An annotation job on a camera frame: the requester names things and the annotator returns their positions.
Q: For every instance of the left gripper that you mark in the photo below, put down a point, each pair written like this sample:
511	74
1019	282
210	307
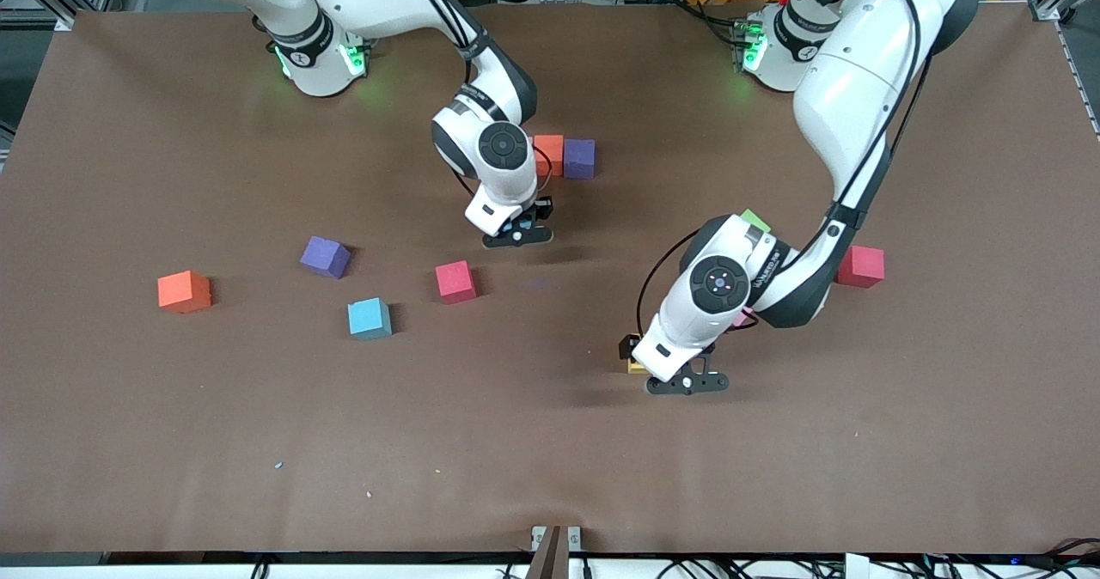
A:
629	346

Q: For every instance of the orange foam cube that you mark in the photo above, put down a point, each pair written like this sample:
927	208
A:
183	292
550	154

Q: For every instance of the purple foam cube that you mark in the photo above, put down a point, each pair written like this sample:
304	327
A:
579	160
325	257

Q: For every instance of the metal clamp bracket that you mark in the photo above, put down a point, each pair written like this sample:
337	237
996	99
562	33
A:
538	534

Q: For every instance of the small white box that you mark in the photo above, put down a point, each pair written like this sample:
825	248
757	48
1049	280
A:
857	565

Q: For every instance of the brown mount post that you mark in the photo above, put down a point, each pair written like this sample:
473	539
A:
550	562

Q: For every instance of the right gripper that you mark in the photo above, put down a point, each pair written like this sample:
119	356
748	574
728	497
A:
542	210

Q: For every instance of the green foam cube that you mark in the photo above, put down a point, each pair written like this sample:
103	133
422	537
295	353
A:
756	219

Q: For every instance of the yellow foam cube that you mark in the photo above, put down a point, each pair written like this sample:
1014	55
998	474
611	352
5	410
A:
637	366

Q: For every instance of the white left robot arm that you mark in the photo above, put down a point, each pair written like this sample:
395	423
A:
859	89

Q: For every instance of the red foam cube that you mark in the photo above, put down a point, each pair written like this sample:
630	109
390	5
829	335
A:
455	282
864	268

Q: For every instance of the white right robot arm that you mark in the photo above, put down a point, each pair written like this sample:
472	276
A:
314	59

